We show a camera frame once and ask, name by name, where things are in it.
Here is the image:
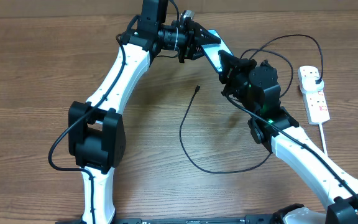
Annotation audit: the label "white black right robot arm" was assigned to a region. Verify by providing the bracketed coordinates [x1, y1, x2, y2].
[218, 50, 358, 223]

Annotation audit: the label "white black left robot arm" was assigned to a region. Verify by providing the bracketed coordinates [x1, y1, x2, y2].
[68, 0, 221, 223]

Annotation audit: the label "white charger plug adapter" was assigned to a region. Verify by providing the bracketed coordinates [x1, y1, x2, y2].
[300, 76, 324, 94]

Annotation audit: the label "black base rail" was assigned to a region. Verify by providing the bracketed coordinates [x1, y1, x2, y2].
[54, 213, 332, 224]

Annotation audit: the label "black USB charging cable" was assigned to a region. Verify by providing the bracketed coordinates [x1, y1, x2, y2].
[179, 34, 325, 175]

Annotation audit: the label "Samsung Galaxy smartphone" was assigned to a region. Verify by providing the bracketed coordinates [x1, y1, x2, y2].
[201, 29, 233, 74]

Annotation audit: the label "white power strip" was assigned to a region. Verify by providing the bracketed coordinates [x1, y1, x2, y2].
[298, 65, 330, 125]

